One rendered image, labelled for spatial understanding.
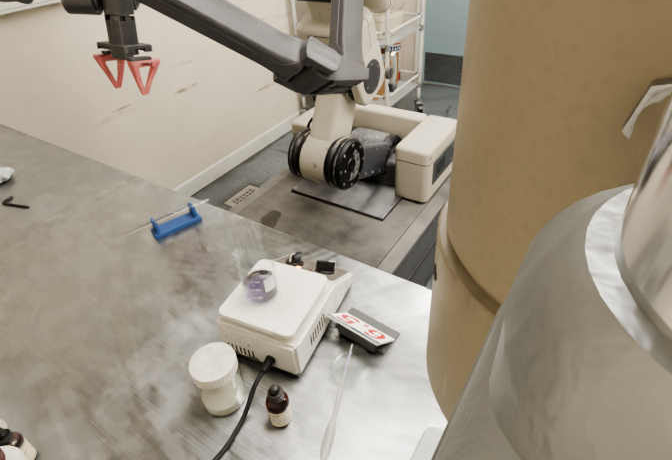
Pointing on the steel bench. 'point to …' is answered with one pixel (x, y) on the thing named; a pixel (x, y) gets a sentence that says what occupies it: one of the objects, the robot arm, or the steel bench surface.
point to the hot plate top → (237, 311)
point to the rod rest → (175, 224)
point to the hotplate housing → (304, 346)
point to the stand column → (650, 231)
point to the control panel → (315, 267)
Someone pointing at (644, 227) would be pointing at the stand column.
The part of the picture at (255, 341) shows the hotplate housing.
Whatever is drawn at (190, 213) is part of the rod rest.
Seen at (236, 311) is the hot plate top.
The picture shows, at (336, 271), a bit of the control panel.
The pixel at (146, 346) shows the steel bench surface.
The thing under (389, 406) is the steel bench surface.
